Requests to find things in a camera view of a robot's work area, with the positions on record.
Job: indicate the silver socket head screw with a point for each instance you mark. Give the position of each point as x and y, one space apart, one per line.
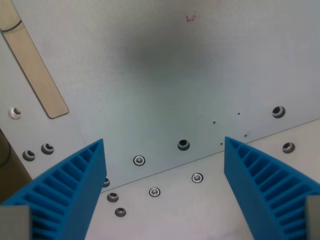
154 192
197 178
139 160

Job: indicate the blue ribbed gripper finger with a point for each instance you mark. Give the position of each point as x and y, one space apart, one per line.
75 190
265 185

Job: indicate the light grey metal plate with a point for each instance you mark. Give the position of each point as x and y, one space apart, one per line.
180 215

